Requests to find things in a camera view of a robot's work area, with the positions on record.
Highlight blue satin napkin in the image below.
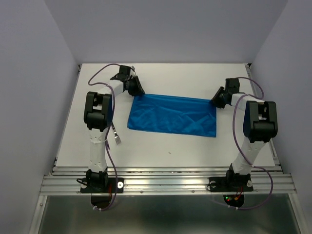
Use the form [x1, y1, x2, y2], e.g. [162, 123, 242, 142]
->
[127, 94, 217, 137]

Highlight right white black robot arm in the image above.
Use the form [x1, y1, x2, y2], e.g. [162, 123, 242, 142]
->
[207, 78, 278, 193]

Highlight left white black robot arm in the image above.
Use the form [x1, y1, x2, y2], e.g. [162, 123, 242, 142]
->
[77, 63, 145, 193]

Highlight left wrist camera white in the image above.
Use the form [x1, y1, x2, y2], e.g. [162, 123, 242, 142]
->
[131, 66, 136, 76]

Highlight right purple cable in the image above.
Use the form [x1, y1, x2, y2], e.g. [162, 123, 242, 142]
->
[228, 77, 273, 211]

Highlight silver fork black handle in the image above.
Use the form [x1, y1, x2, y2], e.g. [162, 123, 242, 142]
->
[112, 123, 121, 145]

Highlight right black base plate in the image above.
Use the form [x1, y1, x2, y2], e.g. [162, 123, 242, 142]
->
[209, 176, 254, 193]

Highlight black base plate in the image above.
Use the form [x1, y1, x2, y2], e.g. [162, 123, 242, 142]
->
[209, 176, 254, 193]
[76, 177, 124, 194]

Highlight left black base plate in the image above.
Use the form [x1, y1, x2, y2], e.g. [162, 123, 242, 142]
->
[76, 177, 124, 194]

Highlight aluminium frame rail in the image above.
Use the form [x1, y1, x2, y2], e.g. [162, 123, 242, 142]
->
[30, 63, 305, 234]

